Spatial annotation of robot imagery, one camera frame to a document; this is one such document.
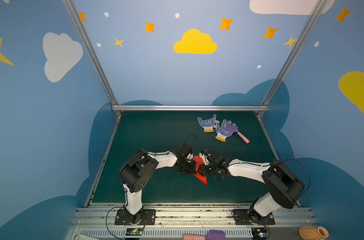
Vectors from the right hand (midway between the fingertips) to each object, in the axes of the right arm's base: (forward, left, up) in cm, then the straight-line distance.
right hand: (200, 168), depth 90 cm
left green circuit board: (-33, +33, -2) cm, 47 cm away
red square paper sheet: (0, +1, +8) cm, 8 cm away
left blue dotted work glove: (+36, -7, -1) cm, 37 cm away
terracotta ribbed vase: (-30, -47, +8) cm, 56 cm away
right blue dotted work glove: (+29, -17, -1) cm, 33 cm away
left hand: (-3, +1, 0) cm, 3 cm away
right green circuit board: (-31, -28, -2) cm, 42 cm away
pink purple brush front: (-32, -7, -2) cm, 33 cm away
